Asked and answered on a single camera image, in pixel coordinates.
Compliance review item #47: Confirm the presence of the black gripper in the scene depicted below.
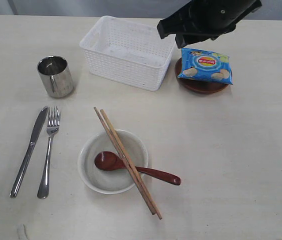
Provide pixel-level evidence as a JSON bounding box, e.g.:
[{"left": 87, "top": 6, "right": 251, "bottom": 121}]
[{"left": 157, "top": 0, "right": 262, "bottom": 49}]

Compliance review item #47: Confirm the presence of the blue chips bag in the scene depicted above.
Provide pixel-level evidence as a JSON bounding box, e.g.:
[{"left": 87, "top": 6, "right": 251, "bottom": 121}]
[{"left": 178, "top": 48, "right": 233, "bottom": 85}]

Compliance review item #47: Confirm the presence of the white perforated plastic basket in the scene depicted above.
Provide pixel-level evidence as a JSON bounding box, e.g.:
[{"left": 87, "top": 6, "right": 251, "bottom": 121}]
[{"left": 79, "top": 16, "right": 176, "bottom": 92}]

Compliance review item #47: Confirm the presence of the brown round plate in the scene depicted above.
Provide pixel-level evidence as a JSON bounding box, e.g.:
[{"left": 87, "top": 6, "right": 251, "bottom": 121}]
[{"left": 174, "top": 57, "right": 229, "bottom": 95}]

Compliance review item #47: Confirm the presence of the metal cup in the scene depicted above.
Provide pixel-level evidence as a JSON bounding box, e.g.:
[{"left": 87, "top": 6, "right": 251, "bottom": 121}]
[{"left": 36, "top": 55, "right": 74, "bottom": 99}]

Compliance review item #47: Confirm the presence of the silver fork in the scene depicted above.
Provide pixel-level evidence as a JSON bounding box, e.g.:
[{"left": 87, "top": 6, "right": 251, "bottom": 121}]
[{"left": 37, "top": 106, "right": 61, "bottom": 199}]

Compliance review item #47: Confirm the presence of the silver table knife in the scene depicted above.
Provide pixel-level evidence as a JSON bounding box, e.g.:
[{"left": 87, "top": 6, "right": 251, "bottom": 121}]
[{"left": 9, "top": 106, "right": 48, "bottom": 198}]

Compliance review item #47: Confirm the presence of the wooden chopstick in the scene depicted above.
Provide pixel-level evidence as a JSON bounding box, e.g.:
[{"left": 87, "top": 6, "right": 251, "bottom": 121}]
[
  {"left": 99, "top": 108, "right": 163, "bottom": 221},
  {"left": 92, "top": 106, "right": 156, "bottom": 216}
]

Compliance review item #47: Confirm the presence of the dark red wooden spoon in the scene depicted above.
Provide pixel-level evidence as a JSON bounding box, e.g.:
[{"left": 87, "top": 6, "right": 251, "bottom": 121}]
[{"left": 94, "top": 151, "right": 182, "bottom": 186}]

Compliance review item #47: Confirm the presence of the grey ceramic bowl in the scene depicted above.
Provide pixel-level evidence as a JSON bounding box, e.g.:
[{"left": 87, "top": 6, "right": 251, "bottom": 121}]
[{"left": 77, "top": 129, "right": 149, "bottom": 195}]

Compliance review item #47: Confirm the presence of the tape piece on table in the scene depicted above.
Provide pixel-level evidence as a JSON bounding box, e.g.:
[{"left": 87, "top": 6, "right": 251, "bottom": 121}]
[{"left": 17, "top": 224, "right": 28, "bottom": 240}]

